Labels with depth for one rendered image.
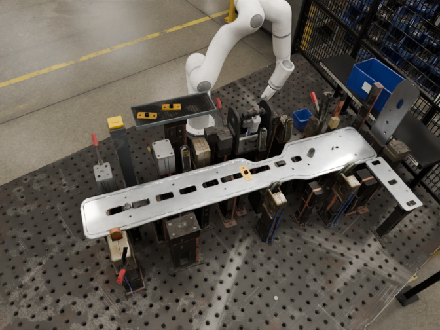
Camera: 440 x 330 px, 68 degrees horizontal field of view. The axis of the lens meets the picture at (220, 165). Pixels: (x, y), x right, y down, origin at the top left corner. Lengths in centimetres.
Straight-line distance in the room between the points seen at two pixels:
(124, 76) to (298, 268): 274
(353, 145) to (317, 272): 64
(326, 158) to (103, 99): 241
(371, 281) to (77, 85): 310
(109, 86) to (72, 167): 176
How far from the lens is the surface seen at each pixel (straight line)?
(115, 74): 374
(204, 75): 162
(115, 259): 123
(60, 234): 176
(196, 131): 191
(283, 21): 164
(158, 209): 136
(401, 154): 176
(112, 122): 148
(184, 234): 127
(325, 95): 162
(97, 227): 137
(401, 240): 192
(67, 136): 318
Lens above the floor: 216
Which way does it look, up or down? 51 degrees down
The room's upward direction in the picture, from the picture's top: 6 degrees clockwise
